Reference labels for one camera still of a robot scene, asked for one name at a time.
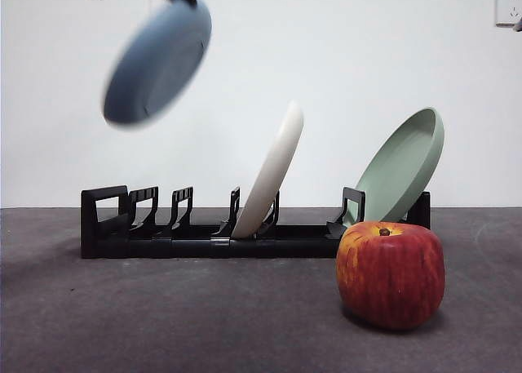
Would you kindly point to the blue plate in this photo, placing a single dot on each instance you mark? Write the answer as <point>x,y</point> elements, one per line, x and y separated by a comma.
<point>159,67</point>

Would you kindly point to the red apple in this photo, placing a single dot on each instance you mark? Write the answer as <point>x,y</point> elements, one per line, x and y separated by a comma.
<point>391,275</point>

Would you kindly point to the cream white plate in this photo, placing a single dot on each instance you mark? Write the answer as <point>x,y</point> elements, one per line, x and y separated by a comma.
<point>273,173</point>

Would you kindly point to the black plate rack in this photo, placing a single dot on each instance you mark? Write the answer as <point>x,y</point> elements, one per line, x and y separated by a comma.
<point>195,246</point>

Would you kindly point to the pale green plate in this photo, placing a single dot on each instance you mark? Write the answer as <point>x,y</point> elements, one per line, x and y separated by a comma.
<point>403,169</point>

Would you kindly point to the white wall socket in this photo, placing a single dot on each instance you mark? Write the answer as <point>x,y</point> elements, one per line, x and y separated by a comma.
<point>510,7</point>

